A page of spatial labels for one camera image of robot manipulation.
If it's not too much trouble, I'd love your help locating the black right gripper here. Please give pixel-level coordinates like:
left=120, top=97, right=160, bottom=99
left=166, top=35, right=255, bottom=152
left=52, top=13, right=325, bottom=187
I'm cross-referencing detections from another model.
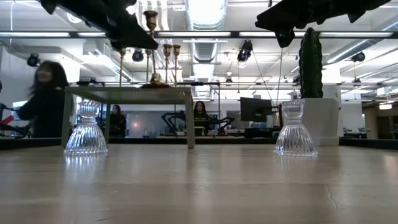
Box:
left=254, top=0, right=324, bottom=49

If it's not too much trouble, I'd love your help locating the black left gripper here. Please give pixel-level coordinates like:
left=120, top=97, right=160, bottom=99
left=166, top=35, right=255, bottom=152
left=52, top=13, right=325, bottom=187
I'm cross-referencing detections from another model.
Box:
left=71, top=0, right=159, bottom=52

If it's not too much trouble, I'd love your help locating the gold candlestick holder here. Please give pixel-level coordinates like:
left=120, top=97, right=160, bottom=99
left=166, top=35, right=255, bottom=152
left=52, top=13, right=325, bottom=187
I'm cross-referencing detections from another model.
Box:
left=162, top=44, right=173, bottom=85
left=144, top=49, right=152, bottom=83
left=119, top=48, right=126, bottom=88
left=172, top=44, right=182, bottom=87
left=142, top=10, right=170, bottom=88

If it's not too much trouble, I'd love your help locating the clear ribbed glass candle holder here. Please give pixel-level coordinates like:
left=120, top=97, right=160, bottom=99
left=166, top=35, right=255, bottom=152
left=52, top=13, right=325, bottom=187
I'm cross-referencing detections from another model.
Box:
left=63, top=99, right=109, bottom=156
left=273, top=99, right=318, bottom=157

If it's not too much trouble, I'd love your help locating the black ceiling spotlight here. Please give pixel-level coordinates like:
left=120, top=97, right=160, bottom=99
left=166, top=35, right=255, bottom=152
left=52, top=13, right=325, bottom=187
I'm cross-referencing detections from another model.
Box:
left=26, top=52, right=40, bottom=68
left=131, top=49, right=144, bottom=63
left=351, top=51, right=366, bottom=63
left=236, top=39, right=254, bottom=63

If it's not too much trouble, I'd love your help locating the sage green metal side table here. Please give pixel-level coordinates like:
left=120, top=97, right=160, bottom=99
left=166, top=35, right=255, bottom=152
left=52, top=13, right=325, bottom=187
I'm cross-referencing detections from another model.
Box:
left=60, top=86, right=196, bottom=149

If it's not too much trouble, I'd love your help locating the green cactus plant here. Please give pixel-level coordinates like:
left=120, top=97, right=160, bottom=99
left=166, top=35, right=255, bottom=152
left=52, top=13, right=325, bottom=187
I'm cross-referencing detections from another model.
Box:
left=298, top=27, right=324, bottom=100

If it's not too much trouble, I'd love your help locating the long ceiling light strip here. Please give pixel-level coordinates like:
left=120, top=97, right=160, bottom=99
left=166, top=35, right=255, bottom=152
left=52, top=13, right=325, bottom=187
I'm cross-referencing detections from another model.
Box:
left=0, top=30, right=398, bottom=39

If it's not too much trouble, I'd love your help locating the black computer monitor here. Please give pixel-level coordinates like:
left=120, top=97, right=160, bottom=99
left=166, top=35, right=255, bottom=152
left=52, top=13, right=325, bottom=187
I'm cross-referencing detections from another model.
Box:
left=239, top=96, right=274, bottom=123

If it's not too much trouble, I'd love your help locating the person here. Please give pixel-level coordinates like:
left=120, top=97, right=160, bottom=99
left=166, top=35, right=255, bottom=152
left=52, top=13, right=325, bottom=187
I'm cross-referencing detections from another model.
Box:
left=17, top=60, right=71, bottom=139
left=108, top=105, right=127, bottom=138
left=192, top=100, right=213, bottom=136

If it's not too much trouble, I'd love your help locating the white angular plant pot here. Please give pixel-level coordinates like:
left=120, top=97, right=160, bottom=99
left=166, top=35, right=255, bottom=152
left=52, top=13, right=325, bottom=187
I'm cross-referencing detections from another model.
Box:
left=300, top=98, right=340, bottom=147

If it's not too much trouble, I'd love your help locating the red object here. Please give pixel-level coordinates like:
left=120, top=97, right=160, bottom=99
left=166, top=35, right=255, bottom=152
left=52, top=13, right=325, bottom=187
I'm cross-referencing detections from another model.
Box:
left=0, top=114, right=15, bottom=126

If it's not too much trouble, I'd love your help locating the thin hanging cable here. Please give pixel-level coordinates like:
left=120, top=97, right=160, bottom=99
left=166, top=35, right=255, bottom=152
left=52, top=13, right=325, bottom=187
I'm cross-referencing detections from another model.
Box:
left=275, top=46, right=284, bottom=102

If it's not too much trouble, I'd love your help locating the silver ceiling air duct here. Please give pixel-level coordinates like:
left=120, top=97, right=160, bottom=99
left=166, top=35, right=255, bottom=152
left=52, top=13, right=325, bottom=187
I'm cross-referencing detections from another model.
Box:
left=185, top=0, right=228, bottom=63

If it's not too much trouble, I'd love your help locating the black aluminium table frame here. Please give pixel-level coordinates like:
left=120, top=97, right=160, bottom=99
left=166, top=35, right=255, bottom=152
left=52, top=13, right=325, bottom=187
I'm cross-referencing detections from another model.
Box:
left=0, top=136, right=398, bottom=151

